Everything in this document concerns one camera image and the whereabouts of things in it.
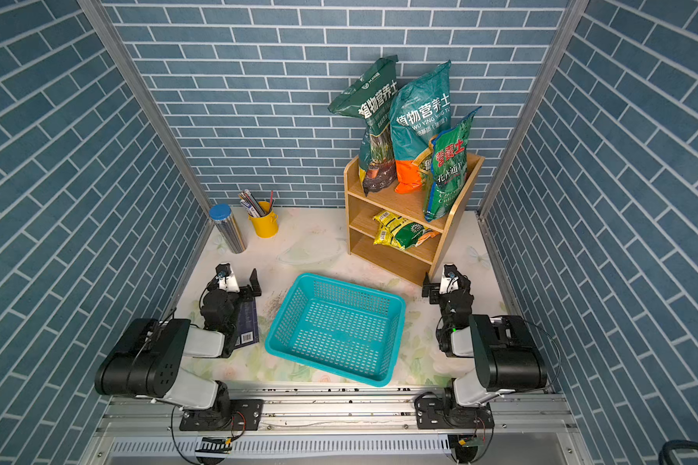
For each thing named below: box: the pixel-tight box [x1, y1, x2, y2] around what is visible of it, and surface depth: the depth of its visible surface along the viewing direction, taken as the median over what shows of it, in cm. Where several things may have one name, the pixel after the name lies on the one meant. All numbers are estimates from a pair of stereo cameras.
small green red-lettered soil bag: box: [423, 106, 482, 222], surface depth 68 cm
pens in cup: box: [238, 188, 275, 218], surface depth 105 cm
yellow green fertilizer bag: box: [372, 211, 428, 250], surface depth 90 cm
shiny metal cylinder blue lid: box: [209, 203, 247, 254], surface depth 101 cm
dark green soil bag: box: [327, 55, 399, 196], surface depth 70 cm
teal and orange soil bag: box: [388, 60, 452, 195], surface depth 72 cm
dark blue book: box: [235, 297, 260, 349], surface depth 90 cm
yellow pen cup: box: [248, 200, 280, 239], surface depth 112 cm
